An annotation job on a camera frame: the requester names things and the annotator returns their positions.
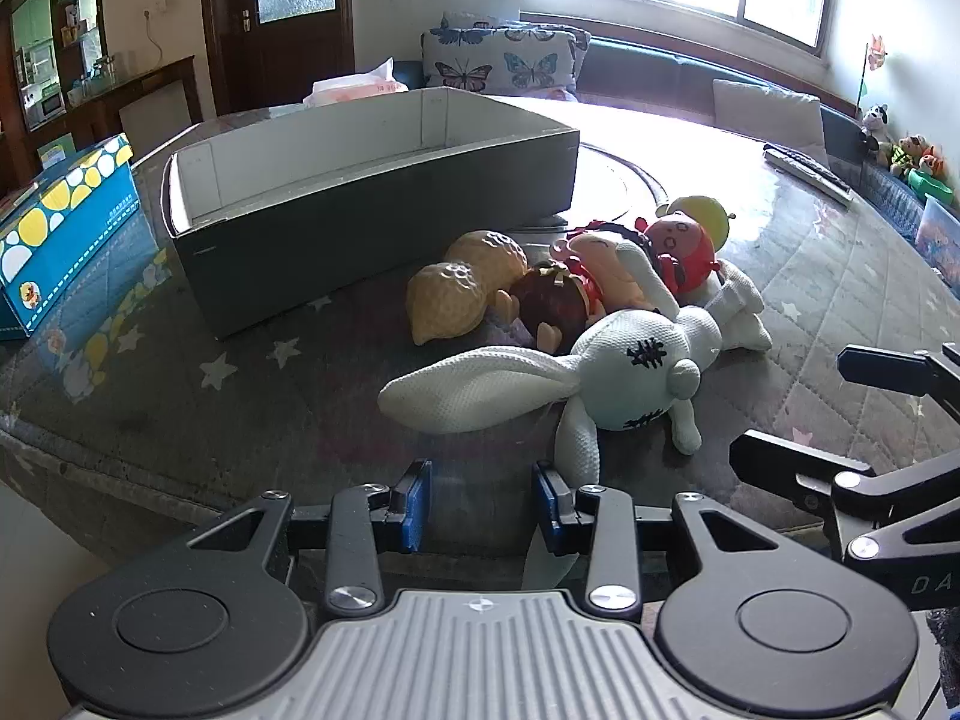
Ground white plush rabbit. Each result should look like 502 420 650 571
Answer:
377 244 773 485

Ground pink tissue pack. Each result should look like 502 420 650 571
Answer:
302 58 410 107

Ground green plastic toy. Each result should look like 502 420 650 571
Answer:
907 167 957 203

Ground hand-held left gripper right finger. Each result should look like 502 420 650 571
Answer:
531 459 781 622

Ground wooden display cabinet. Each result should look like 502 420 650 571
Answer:
0 0 102 188

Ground grey cardboard box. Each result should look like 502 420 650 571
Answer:
161 86 582 340

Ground blue dotted carton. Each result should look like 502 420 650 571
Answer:
0 133 143 338

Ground round glass turntable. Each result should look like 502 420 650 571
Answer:
517 141 665 233

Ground light grey remote control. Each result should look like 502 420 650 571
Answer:
763 150 856 205

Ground clear plastic toy container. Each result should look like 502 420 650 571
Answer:
916 193 960 278

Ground green toy figure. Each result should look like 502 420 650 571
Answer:
656 193 736 252

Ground black and white plush cow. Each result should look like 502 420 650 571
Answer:
859 103 891 151

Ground doll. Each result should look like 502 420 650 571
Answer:
491 219 680 353

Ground golden peanut toy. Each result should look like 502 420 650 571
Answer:
406 229 530 347

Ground colourful pinwheel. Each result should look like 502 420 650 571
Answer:
855 34 890 113

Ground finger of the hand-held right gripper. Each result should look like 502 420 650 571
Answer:
837 343 960 421
729 429 960 567

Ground butterfly print pillow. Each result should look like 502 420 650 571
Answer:
420 13 592 96

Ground blue sofa bench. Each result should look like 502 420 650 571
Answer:
394 30 960 241

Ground brown wooden door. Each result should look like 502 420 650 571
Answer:
199 0 355 117

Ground wooden sideboard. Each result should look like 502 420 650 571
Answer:
75 56 200 158

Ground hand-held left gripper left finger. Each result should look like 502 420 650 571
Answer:
184 459 434 613

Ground orange plush toys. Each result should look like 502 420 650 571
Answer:
889 133 947 175

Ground red toy figure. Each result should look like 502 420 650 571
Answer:
634 214 725 301

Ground white cushion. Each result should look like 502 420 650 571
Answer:
711 79 826 158

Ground grey star quilted table cover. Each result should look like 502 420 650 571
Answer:
0 94 960 593

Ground dark remote control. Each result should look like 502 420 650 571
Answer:
763 141 850 188

